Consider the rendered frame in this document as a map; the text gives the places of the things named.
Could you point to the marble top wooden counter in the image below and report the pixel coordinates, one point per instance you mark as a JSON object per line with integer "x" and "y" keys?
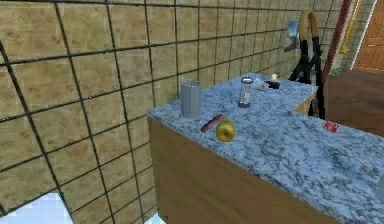
{"x": 273, "y": 156}

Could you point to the grey metal cup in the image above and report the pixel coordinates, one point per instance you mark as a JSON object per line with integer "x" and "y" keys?
{"x": 190, "y": 99}

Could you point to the glass salt shaker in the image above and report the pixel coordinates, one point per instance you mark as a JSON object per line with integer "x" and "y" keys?
{"x": 245, "y": 93}

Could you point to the blue framed wall picture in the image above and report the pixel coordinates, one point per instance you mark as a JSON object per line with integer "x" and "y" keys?
{"x": 292, "y": 36}

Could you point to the black frame wooden chair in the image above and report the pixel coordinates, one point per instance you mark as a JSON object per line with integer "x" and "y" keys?
{"x": 310, "y": 60}

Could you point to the orange wooden room door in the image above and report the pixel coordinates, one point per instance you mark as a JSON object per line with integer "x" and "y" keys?
{"x": 371, "y": 40}

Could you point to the red square card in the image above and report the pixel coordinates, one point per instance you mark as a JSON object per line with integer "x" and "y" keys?
{"x": 331, "y": 126}

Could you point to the dark red vertical post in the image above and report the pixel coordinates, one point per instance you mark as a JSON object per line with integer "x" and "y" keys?
{"x": 335, "y": 36}

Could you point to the yellow apple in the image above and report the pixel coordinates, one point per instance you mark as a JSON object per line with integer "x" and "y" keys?
{"x": 225, "y": 130}

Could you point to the pale pink small dish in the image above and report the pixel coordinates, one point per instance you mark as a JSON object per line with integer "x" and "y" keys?
{"x": 260, "y": 85}

